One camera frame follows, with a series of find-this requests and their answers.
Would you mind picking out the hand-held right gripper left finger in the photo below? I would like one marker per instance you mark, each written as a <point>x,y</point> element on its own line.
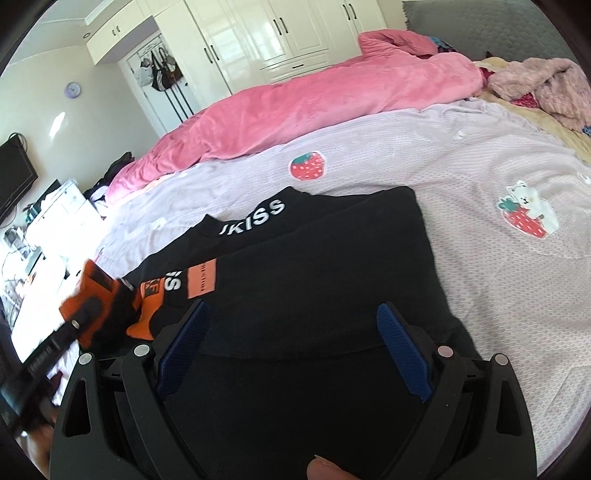
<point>180,350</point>

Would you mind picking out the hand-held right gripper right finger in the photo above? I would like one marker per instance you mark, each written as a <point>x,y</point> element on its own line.
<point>406,355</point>

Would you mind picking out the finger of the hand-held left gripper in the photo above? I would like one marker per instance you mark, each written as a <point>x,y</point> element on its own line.
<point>55,353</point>

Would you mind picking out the black shirt with white lettering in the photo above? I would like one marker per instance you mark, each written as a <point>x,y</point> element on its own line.
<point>323,258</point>

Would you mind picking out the dark clothes pile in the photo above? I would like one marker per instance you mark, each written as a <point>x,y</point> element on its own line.
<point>115,168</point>

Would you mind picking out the person's right hand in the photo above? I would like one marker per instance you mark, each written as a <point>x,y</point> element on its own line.
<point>330,468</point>

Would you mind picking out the white cluttered dresser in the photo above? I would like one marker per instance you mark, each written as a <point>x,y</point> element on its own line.
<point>51,221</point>

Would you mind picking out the lilac strawberry print bed sheet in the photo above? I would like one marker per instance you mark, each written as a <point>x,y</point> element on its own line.
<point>461,152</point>

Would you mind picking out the white door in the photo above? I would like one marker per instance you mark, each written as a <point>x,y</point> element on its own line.
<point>152,110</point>

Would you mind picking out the pink quilt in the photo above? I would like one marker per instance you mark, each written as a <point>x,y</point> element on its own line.
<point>323,101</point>

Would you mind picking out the yellow blanket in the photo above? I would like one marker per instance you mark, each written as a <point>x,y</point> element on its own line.
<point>526,114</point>

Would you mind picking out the black hanging bag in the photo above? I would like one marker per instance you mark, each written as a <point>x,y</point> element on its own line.
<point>158,76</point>

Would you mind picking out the white hanging bag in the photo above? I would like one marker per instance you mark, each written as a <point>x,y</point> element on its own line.
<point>145,73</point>

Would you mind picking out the brown hanging bag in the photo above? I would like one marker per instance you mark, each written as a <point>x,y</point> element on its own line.
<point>173,69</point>

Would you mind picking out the pink fluffy garment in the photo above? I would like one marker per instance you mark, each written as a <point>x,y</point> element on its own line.
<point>545,87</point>

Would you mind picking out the colourful patterned cloth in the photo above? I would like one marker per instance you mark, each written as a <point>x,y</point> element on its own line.
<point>444,46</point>

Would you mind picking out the white glossy wardrobe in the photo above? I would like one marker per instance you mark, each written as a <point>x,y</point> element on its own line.
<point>286,32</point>

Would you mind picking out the grey pillow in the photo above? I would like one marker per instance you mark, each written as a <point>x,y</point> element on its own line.
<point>485,27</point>

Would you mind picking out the black wall television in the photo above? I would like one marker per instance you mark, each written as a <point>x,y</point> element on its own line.
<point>16,180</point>

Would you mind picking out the purple wall clock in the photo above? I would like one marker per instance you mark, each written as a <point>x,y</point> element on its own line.
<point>73,89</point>

